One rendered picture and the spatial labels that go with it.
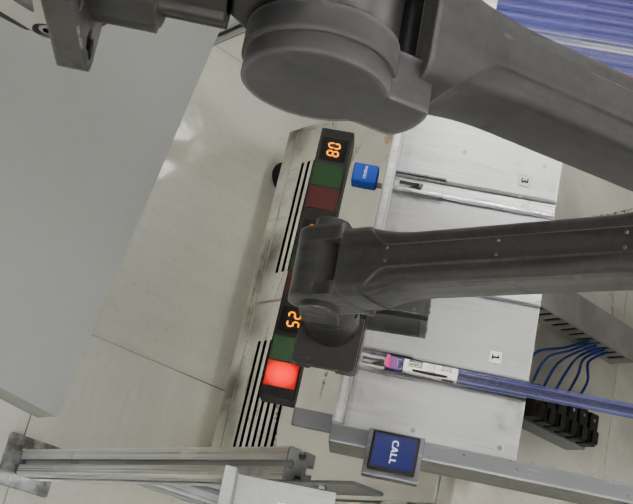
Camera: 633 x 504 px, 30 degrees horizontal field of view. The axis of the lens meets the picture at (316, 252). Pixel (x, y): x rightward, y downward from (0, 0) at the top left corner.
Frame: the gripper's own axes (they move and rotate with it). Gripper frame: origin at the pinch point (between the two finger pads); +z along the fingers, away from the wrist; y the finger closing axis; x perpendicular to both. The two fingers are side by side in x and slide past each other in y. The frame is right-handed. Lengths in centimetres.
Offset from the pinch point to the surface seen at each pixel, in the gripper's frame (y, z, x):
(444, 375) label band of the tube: -0.5, 1.2, -12.3
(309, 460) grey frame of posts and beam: -11.0, 9.9, 1.1
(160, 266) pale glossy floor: 26, 63, 39
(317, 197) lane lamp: 18.4, 2.9, 6.3
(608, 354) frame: 21, 48, -36
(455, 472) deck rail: -10.1, 4.1, -15.4
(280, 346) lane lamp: -0.4, 2.8, 6.4
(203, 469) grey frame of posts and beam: -13.2, 18.4, 14.4
